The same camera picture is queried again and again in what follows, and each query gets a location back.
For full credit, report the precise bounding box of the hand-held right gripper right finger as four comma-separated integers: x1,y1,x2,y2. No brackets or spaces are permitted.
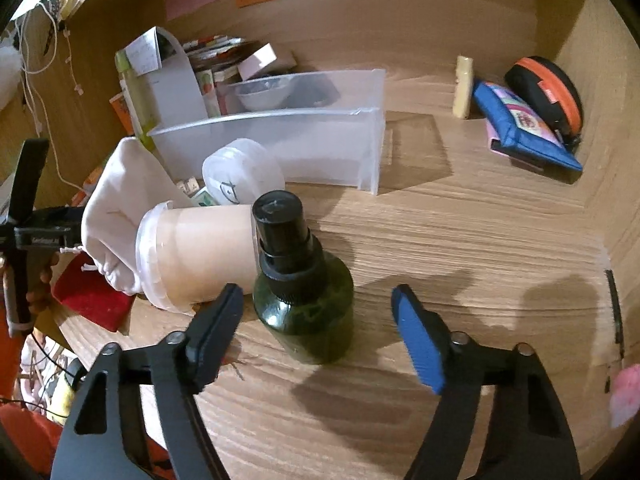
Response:
391,284,583,480

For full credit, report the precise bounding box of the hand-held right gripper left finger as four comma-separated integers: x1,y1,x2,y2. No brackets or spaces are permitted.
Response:
50,282,246,480

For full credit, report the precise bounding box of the white drawstring pouch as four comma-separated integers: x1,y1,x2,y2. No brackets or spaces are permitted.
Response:
80,136,196,296

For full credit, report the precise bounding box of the beige jar with clear lid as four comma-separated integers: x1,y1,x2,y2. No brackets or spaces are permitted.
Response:
135,200,261,313

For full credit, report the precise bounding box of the green spray bottle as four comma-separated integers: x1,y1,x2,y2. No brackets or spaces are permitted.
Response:
250,190,356,365

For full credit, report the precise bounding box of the white round container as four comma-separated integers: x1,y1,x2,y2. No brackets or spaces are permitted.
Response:
201,137,286,207

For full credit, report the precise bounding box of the clear plastic organizer box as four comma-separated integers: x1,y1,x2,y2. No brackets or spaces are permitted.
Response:
147,67,388,196

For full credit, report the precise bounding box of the wooden desktop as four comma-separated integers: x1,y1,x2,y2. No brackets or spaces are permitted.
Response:
50,60,626,480

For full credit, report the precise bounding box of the person's left hand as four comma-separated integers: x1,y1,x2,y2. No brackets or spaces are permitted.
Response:
25,252,60,313

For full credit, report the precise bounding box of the red cloth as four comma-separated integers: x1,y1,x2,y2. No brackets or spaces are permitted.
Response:
51,255,136,333

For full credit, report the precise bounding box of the orange book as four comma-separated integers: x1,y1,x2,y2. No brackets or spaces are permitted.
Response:
110,92,133,126

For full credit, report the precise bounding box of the black strip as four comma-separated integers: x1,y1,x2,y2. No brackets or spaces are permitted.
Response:
604,269,626,361

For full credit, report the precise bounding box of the pink flat notebook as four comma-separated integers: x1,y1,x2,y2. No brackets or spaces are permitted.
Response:
487,125,551,171

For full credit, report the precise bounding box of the pink paper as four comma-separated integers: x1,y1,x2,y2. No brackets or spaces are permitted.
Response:
610,365,640,428

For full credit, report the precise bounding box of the blue patchwork pouch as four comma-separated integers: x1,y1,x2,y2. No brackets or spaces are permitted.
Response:
472,80,585,172

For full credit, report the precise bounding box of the clear plastic bowl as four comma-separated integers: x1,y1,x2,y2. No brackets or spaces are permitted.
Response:
235,77,293,111

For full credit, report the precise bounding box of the pale yellow lotion tube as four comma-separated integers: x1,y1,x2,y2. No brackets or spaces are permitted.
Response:
451,55,475,120

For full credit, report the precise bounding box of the stack of books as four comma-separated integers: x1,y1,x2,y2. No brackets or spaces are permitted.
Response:
180,34,298,116

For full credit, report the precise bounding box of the small pink box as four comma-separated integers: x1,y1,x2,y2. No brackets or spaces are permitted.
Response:
237,42,278,81

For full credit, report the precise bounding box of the black orange zipper case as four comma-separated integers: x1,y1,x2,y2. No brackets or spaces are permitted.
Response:
504,56,585,151

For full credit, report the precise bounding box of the white cable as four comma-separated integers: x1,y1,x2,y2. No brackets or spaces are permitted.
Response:
12,0,88,196

